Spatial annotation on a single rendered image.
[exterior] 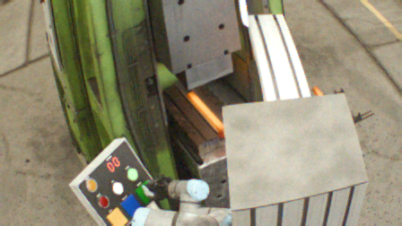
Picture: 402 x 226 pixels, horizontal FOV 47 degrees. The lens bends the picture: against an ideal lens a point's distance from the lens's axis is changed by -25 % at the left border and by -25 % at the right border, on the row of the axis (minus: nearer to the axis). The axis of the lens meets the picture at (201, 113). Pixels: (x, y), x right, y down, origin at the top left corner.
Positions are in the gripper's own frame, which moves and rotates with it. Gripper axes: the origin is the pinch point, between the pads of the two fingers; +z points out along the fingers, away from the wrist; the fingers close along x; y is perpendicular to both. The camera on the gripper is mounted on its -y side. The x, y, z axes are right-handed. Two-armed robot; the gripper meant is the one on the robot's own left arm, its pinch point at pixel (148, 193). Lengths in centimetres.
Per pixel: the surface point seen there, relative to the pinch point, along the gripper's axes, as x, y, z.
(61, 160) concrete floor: -43, -11, 184
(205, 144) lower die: -38.3, -3.4, 3.3
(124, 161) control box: -0.2, 15.6, 2.0
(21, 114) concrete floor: -57, 32, 258
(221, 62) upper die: -49, 26, -19
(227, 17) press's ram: -54, 42, -32
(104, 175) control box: 11.7, 17.2, 2.0
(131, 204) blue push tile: 9.8, 0.6, 1.2
